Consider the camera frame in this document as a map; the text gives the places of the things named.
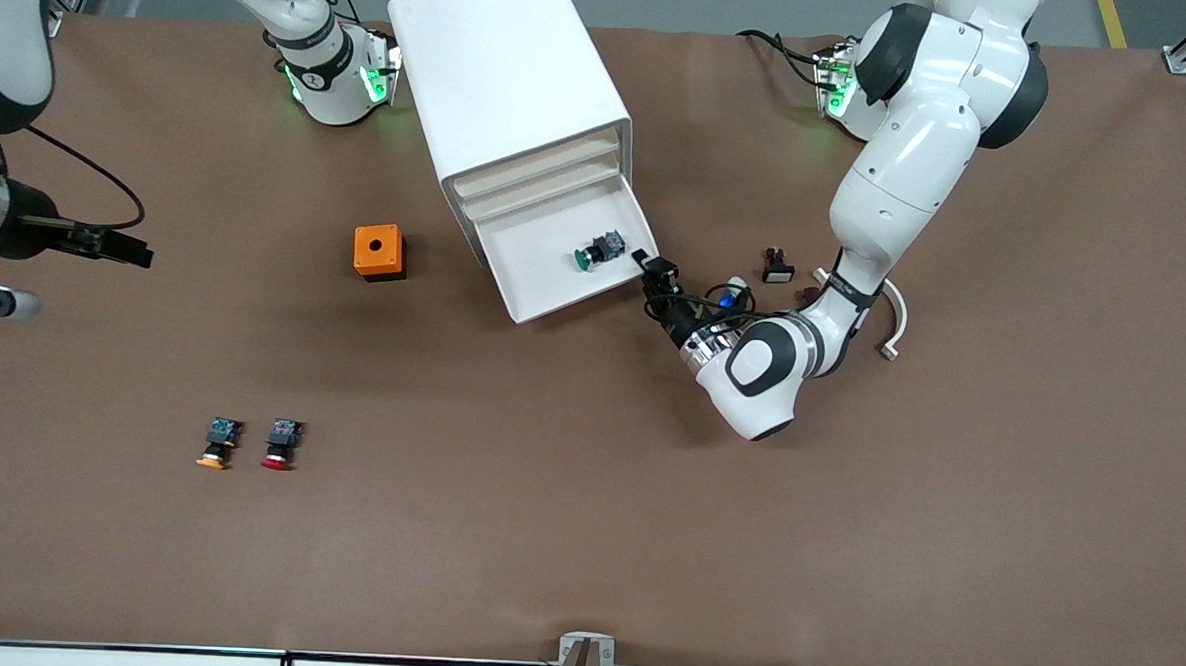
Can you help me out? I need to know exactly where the green push button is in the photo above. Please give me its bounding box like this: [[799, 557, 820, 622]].
[[574, 229, 626, 273]]

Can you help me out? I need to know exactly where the white plastic drawer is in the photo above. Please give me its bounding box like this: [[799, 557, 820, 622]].
[[456, 143, 626, 227], [447, 119, 625, 207], [468, 166, 665, 333]]

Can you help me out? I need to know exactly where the yellow push button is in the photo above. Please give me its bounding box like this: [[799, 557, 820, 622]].
[[195, 416, 244, 473]]

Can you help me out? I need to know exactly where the white drawer cabinet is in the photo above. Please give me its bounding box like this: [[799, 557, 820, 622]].
[[376, 0, 641, 273]]

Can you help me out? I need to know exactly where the red push button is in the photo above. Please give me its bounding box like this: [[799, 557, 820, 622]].
[[260, 417, 304, 472]]

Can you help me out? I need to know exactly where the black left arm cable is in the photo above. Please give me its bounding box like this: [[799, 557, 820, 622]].
[[653, 276, 881, 346]]

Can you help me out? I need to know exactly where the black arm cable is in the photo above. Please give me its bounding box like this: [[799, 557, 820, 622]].
[[653, 276, 881, 346], [0, 125, 149, 234]]

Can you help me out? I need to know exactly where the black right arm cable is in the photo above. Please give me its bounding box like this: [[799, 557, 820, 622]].
[[0, 125, 149, 234]]

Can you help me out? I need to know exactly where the white curved bracket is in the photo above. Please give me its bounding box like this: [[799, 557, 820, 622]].
[[809, 266, 911, 363]]

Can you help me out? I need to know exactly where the black base cable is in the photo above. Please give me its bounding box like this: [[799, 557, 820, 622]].
[[734, 27, 829, 89]]

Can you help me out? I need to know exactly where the orange button enclosure box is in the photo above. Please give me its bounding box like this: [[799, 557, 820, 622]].
[[352, 223, 410, 285]]

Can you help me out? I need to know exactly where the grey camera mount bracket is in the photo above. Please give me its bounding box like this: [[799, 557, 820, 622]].
[[553, 632, 617, 666]]

